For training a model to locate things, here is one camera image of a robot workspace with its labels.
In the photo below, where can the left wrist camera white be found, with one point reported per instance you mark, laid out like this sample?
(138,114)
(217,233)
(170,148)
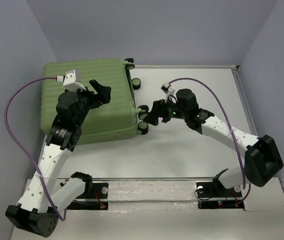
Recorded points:
(71,81)

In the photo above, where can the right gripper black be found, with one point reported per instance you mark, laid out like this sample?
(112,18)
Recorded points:
(159,108)

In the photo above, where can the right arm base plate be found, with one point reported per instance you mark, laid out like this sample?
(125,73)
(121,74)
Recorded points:
(210,198)

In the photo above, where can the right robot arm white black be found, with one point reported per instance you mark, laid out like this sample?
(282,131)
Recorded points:
(259,156)

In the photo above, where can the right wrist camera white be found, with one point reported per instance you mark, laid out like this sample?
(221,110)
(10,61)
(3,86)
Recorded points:
(169,91)

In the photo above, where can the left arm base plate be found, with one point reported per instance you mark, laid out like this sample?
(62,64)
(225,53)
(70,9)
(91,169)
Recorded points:
(95,200)

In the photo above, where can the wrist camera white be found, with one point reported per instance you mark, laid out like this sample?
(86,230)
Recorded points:
(169,91)
(71,81)

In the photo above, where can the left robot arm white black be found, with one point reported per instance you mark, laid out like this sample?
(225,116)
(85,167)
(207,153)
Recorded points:
(39,210)

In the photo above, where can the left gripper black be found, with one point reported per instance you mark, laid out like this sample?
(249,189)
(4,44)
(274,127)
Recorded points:
(103,94)

